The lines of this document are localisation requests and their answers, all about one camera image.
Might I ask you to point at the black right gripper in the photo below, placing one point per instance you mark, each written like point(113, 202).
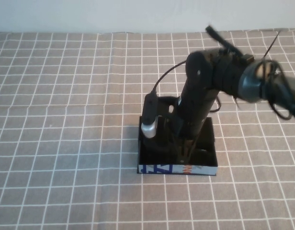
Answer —
point(194, 112)

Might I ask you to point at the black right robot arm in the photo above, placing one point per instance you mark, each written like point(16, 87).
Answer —
point(229, 74)

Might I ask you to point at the black printed glasses case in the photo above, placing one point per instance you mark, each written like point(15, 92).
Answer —
point(162, 169)

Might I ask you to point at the grey white-grid tablecloth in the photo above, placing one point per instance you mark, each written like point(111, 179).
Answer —
point(66, 124)

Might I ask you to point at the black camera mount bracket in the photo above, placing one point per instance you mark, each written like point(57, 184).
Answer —
point(168, 110)

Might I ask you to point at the black silver-tipped wrist camera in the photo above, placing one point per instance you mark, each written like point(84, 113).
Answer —
point(150, 112)

